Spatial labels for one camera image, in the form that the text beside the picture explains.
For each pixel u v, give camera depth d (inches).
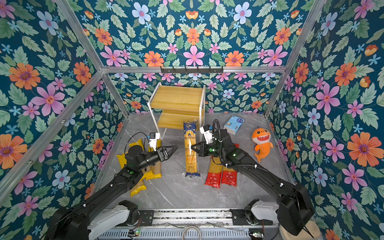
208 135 26.6
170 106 31.6
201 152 26.4
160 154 26.0
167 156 26.2
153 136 27.3
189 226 27.7
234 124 40.6
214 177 33.2
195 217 29.5
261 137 37.6
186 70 36.4
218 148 22.9
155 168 34.8
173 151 27.6
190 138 28.8
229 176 33.8
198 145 27.1
